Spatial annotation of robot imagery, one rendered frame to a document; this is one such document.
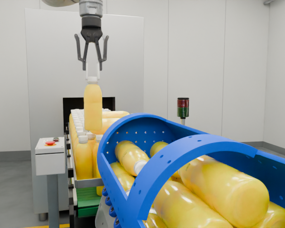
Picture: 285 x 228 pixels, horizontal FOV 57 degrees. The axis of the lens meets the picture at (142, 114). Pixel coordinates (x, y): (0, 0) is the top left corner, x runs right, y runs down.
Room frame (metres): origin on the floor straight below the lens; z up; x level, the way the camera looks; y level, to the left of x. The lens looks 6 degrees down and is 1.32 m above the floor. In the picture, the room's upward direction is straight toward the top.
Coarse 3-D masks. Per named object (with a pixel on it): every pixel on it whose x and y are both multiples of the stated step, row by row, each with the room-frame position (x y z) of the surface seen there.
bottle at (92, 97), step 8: (88, 88) 1.02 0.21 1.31; (96, 88) 1.02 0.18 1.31; (88, 96) 1.01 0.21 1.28; (96, 96) 1.01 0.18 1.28; (88, 104) 1.01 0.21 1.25; (96, 104) 1.01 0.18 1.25; (88, 112) 1.01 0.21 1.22; (96, 112) 1.01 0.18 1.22; (88, 120) 1.01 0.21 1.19; (96, 120) 1.01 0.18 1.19; (88, 128) 1.01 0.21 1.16; (96, 128) 1.01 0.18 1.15
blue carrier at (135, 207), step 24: (120, 120) 0.80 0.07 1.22; (144, 120) 0.85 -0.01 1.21; (168, 120) 0.80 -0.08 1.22; (144, 144) 0.85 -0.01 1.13; (168, 144) 0.45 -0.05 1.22; (192, 144) 0.41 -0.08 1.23; (216, 144) 0.40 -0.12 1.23; (240, 144) 0.42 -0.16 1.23; (144, 168) 0.43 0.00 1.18; (168, 168) 0.38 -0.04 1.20; (240, 168) 0.55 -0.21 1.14; (264, 168) 0.46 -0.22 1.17; (120, 192) 0.47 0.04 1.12; (144, 192) 0.38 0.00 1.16; (120, 216) 0.46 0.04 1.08; (144, 216) 0.37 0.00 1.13
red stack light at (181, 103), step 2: (178, 100) 1.36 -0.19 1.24; (180, 100) 1.35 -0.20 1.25; (182, 100) 1.34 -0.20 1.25; (184, 100) 1.34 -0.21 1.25; (186, 100) 1.34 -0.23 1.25; (188, 100) 1.35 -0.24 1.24; (178, 102) 1.36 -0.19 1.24; (180, 102) 1.35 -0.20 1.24; (182, 102) 1.34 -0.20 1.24; (184, 102) 1.34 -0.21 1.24; (186, 102) 1.34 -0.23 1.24; (188, 102) 1.35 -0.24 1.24; (178, 104) 1.36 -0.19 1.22; (180, 104) 1.35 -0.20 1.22; (182, 104) 1.34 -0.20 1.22; (184, 104) 1.34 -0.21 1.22; (186, 104) 1.34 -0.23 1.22; (188, 104) 1.35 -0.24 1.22; (178, 106) 1.36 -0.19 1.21; (180, 106) 1.35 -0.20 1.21; (182, 106) 1.34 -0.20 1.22; (184, 106) 1.34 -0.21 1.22; (186, 106) 1.34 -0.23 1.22; (188, 106) 1.35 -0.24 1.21
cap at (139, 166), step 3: (138, 162) 0.64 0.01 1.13; (141, 162) 0.63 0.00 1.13; (144, 162) 0.63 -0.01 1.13; (138, 165) 0.63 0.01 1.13; (141, 165) 0.63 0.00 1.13; (135, 168) 0.63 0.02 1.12; (138, 168) 0.62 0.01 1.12; (141, 168) 0.63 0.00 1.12; (135, 171) 0.63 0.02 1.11; (138, 171) 0.62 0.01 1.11
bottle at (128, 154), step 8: (120, 144) 0.79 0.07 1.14; (128, 144) 0.76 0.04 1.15; (120, 152) 0.74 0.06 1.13; (128, 152) 0.69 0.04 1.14; (136, 152) 0.68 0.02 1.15; (144, 152) 0.69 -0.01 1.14; (120, 160) 0.72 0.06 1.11; (128, 160) 0.67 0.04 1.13; (136, 160) 0.66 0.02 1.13; (144, 160) 0.65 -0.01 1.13; (128, 168) 0.66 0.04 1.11
